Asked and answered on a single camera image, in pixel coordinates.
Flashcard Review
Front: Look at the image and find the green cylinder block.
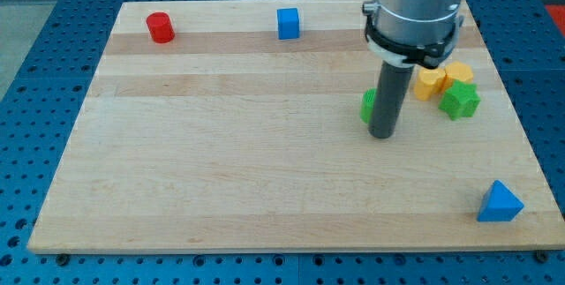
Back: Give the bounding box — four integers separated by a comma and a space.
359, 88, 377, 124

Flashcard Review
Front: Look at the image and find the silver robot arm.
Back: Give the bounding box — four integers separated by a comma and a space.
362, 0, 463, 69

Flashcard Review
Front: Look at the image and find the yellow heart block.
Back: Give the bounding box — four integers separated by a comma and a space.
413, 68, 446, 101

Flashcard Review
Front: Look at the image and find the wooden board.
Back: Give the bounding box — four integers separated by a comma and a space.
27, 0, 564, 254

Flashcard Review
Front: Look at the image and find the blue cube block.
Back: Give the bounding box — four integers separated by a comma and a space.
276, 8, 300, 40

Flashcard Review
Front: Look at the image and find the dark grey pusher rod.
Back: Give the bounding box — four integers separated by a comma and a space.
368, 62, 414, 139

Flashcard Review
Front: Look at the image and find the red cylinder block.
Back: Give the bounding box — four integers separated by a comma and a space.
146, 11, 175, 43

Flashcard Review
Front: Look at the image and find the green star block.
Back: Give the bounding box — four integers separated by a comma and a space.
439, 80, 481, 121

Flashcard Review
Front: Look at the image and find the yellow hexagon block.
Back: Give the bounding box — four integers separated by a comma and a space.
442, 62, 474, 91

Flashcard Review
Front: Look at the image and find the blue triangle block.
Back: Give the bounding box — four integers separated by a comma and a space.
477, 180, 524, 222

